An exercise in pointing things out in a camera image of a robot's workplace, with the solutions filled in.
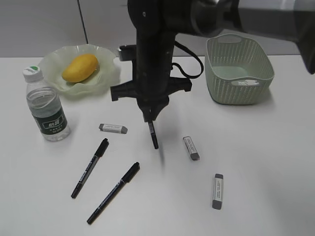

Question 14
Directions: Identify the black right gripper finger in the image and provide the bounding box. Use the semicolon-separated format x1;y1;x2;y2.
150;97;169;120
137;98;151;122

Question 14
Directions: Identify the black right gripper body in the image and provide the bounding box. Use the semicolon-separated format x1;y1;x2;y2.
110;27;192;102

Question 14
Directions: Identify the black marker pen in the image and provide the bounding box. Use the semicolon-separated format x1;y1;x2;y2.
87;162;140;225
148;121;158;149
71;138;109;199

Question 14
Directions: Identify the yellow mango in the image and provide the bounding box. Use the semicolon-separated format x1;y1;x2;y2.
62;54;98;83

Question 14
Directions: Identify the white waste paper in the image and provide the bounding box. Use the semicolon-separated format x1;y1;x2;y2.
231;79;259;87

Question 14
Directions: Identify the clear water bottle green label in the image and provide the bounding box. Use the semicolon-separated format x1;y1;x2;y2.
23;66;70;142

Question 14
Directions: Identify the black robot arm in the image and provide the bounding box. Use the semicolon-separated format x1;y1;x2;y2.
110;0;315;122

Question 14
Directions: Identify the grey white eraser left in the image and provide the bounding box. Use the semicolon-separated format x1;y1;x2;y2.
98;123;128;134

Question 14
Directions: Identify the grey white eraser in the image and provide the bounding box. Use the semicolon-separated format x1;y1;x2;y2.
183;136;200;161
212;174;224;210
98;123;128;134

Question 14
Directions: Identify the pale green wavy glass plate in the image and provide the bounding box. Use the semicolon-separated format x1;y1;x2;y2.
38;44;120;99

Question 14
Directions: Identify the grey white eraser middle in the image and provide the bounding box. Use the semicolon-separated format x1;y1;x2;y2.
183;136;200;161

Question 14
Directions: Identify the pale green woven plastic basket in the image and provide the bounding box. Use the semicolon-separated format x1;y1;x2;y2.
205;34;275;105

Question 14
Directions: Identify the grey white eraser right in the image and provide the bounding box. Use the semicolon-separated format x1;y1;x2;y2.
212;174;224;210

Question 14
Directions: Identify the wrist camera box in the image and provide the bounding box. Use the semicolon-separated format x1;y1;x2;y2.
118;45;136;61

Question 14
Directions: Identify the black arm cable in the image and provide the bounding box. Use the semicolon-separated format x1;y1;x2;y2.
170;41;205;80

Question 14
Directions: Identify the black wall cable left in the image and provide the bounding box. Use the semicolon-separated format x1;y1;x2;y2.
77;0;90;45

